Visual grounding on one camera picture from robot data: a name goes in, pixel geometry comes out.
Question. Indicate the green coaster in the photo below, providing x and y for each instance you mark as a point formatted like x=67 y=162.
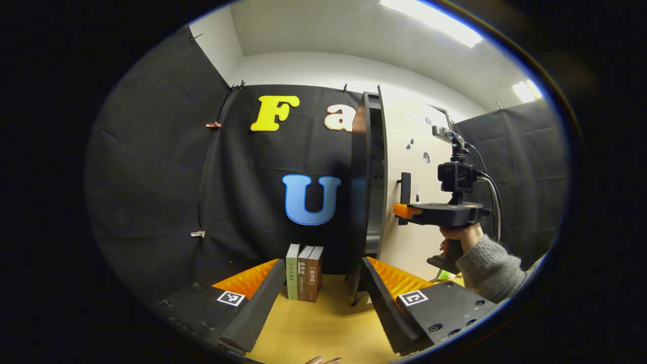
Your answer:
x=445 y=275

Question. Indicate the small ceiling light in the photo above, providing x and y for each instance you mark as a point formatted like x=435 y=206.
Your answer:
x=525 y=91

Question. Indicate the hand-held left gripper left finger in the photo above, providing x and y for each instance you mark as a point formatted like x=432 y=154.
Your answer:
x=260 y=308

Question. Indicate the black backdrop cloth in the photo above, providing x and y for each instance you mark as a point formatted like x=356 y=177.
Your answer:
x=151 y=177

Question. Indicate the long ceiling light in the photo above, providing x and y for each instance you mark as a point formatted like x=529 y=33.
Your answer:
x=429 y=20

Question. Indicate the beige cabinet door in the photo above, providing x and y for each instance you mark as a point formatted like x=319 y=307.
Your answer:
x=404 y=247

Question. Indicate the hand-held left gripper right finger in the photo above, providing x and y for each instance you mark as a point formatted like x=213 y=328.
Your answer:
x=386 y=308

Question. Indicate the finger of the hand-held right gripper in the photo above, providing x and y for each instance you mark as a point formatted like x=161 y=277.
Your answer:
x=412 y=213

